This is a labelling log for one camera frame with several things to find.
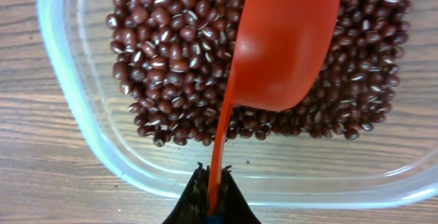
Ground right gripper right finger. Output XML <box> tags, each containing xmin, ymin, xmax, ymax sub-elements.
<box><xmin>216</xmin><ymin>165</ymin><xmax>261</xmax><ymax>224</ymax></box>

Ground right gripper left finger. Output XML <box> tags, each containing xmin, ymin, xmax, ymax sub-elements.
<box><xmin>163</xmin><ymin>162</ymin><xmax>209</xmax><ymax>224</ymax></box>

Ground red scoop blue handle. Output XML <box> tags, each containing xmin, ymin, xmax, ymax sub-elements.
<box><xmin>206</xmin><ymin>0</ymin><xmax>340</xmax><ymax>223</ymax></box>

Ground red beans pile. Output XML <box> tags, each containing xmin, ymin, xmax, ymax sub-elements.
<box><xmin>105</xmin><ymin>0</ymin><xmax>411</xmax><ymax>147</ymax></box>

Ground clear plastic container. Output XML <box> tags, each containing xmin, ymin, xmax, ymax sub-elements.
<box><xmin>37</xmin><ymin>0</ymin><xmax>437</xmax><ymax>209</ymax></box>

